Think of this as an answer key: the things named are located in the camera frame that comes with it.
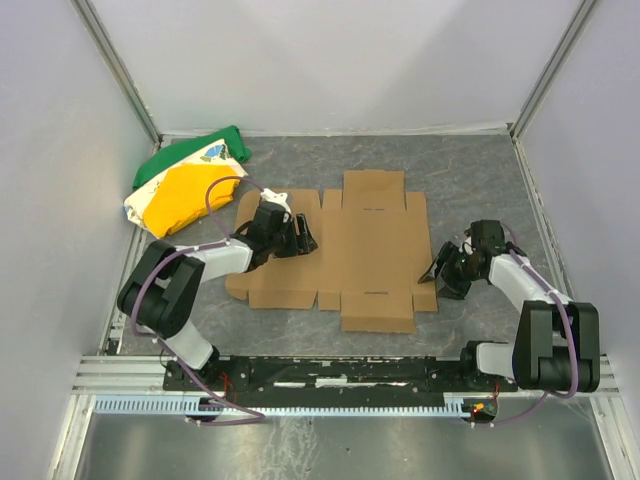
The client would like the brown cardboard box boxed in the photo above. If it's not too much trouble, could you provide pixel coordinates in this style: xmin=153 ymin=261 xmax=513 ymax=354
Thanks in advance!
xmin=225 ymin=170 xmax=438 ymax=334

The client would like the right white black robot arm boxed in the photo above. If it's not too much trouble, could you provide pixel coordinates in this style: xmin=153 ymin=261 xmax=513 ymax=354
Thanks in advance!
xmin=419 ymin=219 xmax=601 ymax=397

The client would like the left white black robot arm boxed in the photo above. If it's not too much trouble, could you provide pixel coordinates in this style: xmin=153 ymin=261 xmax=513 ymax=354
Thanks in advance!
xmin=117 ymin=200 xmax=318 ymax=379

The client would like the yellow white patterned cloth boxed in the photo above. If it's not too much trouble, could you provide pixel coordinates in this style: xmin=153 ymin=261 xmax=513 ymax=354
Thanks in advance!
xmin=124 ymin=140 xmax=247 ymax=238

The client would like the green cloth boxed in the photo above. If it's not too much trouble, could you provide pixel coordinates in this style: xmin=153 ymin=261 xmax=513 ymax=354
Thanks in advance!
xmin=132 ymin=124 xmax=252 ymax=190

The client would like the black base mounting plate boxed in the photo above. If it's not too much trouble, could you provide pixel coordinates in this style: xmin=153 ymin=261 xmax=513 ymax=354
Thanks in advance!
xmin=162 ymin=354 xmax=519 ymax=409

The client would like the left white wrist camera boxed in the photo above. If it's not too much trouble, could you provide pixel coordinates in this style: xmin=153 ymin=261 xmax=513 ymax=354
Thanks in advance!
xmin=260 ymin=188 xmax=291 ymax=212

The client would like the right aluminium frame post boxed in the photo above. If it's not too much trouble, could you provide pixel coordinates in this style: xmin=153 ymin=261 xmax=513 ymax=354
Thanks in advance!
xmin=509 ymin=0 xmax=600 ymax=141

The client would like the aluminium frame post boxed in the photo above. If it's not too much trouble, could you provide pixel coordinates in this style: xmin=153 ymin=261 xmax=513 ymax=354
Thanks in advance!
xmin=70 ymin=0 xmax=162 ymax=145
xmin=509 ymin=0 xmax=600 ymax=141

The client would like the light blue cable duct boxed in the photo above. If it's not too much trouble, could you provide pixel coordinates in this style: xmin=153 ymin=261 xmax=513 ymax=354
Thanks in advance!
xmin=93 ymin=394 xmax=470 ymax=418

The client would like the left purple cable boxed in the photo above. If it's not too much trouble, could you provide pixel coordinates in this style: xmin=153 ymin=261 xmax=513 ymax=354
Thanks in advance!
xmin=130 ymin=175 xmax=274 ymax=429

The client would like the aluminium front rail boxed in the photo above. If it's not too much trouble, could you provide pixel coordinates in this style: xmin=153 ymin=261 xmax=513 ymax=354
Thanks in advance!
xmin=71 ymin=355 xmax=621 ymax=398

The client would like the left aluminium frame post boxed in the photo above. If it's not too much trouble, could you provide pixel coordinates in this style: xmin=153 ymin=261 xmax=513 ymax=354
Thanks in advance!
xmin=70 ymin=0 xmax=162 ymax=145

